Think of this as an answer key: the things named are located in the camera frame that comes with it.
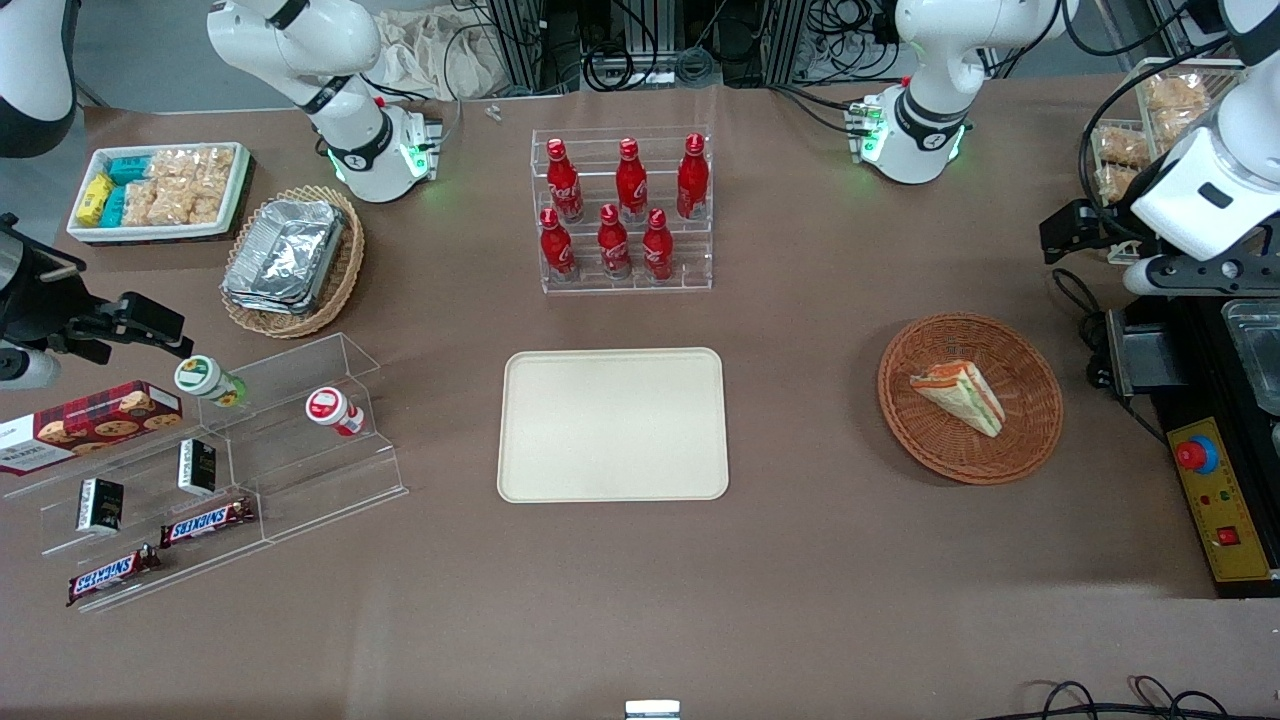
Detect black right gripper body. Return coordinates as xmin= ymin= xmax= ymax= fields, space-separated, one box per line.
xmin=0 ymin=215 xmax=87 ymax=347

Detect aluminium foil tray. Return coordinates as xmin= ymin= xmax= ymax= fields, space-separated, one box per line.
xmin=221 ymin=197 xmax=348 ymax=317

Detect triangular wrapped sandwich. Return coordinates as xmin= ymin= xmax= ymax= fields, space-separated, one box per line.
xmin=909 ymin=359 xmax=1006 ymax=439

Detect light wicker basket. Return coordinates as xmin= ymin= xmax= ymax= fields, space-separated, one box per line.
xmin=219 ymin=184 xmax=367 ymax=340

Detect brown wicker basket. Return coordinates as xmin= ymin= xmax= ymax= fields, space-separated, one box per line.
xmin=877 ymin=312 xmax=1065 ymax=487

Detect beige plastic tray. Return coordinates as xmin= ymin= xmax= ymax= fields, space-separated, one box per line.
xmin=496 ymin=346 xmax=731 ymax=504

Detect green lid yogurt cup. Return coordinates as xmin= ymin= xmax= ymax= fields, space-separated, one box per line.
xmin=174 ymin=354 xmax=248 ymax=409

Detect yellow snack packet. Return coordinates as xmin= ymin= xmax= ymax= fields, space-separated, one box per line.
xmin=76 ymin=172 xmax=117 ymax=228

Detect red tartan cookie box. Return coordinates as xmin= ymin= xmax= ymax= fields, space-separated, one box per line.
xmin=0 ymin=379 xmax=185 ymax=477

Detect clear bag of rice crackers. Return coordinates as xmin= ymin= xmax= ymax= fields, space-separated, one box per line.
xmin=191 ymin=174 xmax=237 ymax=224
xmin=150 ymin=147 xmax=237 ymax=187
xmin=150 ymin=182 xmax=198 ymax=227
xmin=121 ymin=179 xmax=162 ymax=228

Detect white rectangular snack bin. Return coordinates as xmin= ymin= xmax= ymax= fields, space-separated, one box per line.
xmin=66 ymin=142 xmax=252 ymax=247

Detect small black chocolate box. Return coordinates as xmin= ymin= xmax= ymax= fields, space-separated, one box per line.
xmin=177 ymin=437 xmax=218 ymax=498
xmin=77 ymin=477 xmax=126 ymax=534

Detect black machine housing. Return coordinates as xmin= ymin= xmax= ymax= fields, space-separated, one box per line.
xmin=1104 ymin=294 xmax=1280 ymax=602

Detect red lid yogurt cup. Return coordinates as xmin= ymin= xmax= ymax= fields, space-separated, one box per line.
xmin=304 ymin=386 xmax=367 ymax=439

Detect Snickers chocolate bar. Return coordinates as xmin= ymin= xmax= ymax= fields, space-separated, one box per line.
xmin=66 ymin=544 xmax=162 ymax=609
xmin=159 ymin=496 xmax=257 ymax=550

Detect clear plastic container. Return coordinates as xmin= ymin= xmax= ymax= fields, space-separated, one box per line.
xmin=1221 ymin=299 xmax=1280 ymax=417

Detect clear acrylic stepped shelf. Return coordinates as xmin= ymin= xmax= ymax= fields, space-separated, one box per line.
xmin=0 ymin=332 xmax=410 ymax=614

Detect red emergency stop button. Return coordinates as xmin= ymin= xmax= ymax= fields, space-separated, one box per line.
xmin=1175 ymin=436 xmax=1221 ymax=477

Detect yellow control panel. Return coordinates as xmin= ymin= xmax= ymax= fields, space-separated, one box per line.
xmin=1166 ymin=416 xmax=1280 ymax=584

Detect red cola bottle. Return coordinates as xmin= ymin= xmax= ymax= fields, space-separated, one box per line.
xmin=676 ymin=132 xmax=711 ymax=222
xmin=597 ymin=203 xmax=633 ymax=280
xmin=614 ymin=137 xmax=649 ymax=224
xmin=539 ymin=207 xmax=579 ymax=282
xmin=641 ymin=207 xmax=675 ymax=284
xmin=545 ymin=137 xmax=585 ymax=224

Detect clear acrylic bottle rack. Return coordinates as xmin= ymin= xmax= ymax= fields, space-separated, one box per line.
xmin=529 ymin=126 xmax=715 ymax=295

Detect beige cloth bag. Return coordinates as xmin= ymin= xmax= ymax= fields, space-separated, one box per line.
xmin=376 ymin=7 xmax=513 ymax=102

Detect black table cable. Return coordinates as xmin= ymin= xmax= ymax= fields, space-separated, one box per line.
xmin=1049 ymin=267 xmax=1114 ymax=393

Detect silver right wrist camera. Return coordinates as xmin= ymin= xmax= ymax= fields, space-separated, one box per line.
xmin=0 ymin=345 xmax=62 ymax=392

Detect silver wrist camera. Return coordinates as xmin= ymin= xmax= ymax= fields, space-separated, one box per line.
xmin=1122 ymin=254 xmax=1280 ymax=298
xmin=0 ymin=345 xmax=62 ymax=392

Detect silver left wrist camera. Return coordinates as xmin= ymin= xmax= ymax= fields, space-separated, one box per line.
xmin=1122 ymin=254 xmax=1280 ymax=298

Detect black cable bundle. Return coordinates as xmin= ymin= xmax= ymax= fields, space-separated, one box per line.
xmin=808 ymin=0 xmax=903 ymax=53

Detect aluminium frame post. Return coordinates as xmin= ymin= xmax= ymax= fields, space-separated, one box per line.
xmin=487 ymin=0 xmax=547 ymax=97
xmin=764 ymin=0 xmax=812 ymax=87

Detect black floor cables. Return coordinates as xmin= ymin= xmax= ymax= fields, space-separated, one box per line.
xmin=983 ymin=677 xmax=1280 ymax=720

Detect black coiled cable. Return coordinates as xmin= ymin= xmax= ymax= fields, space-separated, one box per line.
xmin=581 ymin=38 xmax=663 ymax=94

